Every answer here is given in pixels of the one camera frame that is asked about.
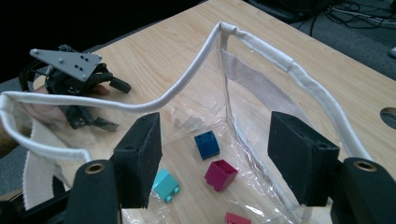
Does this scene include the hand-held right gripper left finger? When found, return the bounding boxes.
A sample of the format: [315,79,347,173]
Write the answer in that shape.
[111,112,163,209]

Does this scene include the bundle of floor cables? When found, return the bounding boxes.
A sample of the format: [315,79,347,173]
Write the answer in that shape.
[297,0,396,31]

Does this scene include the magenta toy block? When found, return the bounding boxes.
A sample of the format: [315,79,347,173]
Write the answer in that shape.
[204,159,239,193]

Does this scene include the round grey table grommet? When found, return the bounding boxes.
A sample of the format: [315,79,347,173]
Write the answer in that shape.
[379,106,396,131]

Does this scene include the red toy block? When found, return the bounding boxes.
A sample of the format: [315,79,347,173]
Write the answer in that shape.
[224,212,253,224]

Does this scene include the small dark blue toy block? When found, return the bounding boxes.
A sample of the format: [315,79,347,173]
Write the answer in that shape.
[193,130,221,161]

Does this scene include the turquoise toy block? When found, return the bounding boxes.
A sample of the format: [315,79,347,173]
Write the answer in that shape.
[151,167,181,203]

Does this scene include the transparent bag with white trim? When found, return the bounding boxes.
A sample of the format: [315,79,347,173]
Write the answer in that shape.
[0,21,375,224]

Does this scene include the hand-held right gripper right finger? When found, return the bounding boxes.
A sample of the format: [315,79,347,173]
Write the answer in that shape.
[267,110,341,207]

